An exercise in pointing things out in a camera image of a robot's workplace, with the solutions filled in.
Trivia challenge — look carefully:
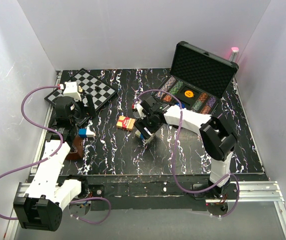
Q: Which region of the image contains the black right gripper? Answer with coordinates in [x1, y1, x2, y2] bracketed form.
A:
[134, 112, 163, 140]

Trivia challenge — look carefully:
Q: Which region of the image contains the blue white card deck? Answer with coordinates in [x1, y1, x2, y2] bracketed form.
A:
[135, 127, 155, 144]

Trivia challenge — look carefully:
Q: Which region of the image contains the yellow big blind button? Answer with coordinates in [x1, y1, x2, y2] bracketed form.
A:
[184, 90, 194, 98]

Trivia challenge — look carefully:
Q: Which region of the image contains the black poker chip case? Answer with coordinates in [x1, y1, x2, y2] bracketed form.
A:
[152, 41, 239, 114]

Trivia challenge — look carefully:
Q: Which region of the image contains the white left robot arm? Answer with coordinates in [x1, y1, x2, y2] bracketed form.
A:
[14, 93, 95, 232]

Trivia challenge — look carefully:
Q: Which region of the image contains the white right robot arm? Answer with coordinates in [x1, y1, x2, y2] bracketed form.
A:
[132, 96, 238, 199]

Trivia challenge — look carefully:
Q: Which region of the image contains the orange chip stack left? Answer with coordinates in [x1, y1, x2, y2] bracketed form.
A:
[162, 94, 174, 103]

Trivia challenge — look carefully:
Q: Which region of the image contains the blue white flat card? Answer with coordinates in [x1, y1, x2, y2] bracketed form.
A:
[78, 128, 96, 138]

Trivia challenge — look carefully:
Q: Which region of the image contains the black silver chess board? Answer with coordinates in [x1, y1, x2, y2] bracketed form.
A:
[44, 67, 118, 126]

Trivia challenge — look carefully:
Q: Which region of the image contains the red yellow card deck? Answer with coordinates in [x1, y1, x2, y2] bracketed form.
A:
[116, 115, 136, 131]

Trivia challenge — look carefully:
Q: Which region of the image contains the blue beige chip stack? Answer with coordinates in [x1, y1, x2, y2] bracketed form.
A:
[156, 76, 176, 99]

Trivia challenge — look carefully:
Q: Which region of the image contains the green grey chip stack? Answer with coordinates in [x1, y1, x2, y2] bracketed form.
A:
[191, 99, 203, 112]

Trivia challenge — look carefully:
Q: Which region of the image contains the orange chip stack right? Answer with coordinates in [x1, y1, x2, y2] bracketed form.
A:
[198, 92, 208, 102]

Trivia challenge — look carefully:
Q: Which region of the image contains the orange black chip stack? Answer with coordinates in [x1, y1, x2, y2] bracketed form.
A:
[200, 105, 211, 115]

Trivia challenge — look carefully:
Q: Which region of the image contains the purple chip stack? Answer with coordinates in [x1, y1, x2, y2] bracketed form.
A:
[206, 97, 216, 108]

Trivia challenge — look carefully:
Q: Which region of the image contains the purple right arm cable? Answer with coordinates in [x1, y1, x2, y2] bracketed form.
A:
[132, 89, 240, 218]

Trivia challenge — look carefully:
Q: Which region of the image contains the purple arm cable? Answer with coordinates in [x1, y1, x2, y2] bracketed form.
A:
[0, 84, 112, 224]
[132, 89, 240, 218]

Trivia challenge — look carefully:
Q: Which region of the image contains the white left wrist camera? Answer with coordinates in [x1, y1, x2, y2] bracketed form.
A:
[63, 82, 81, 101]

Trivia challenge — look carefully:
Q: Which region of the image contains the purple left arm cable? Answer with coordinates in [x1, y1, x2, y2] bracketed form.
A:
[0, 84, 112, 224]

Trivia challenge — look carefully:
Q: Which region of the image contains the pink capped metal post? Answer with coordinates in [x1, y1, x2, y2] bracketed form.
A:
[229, 47, 239, 63]

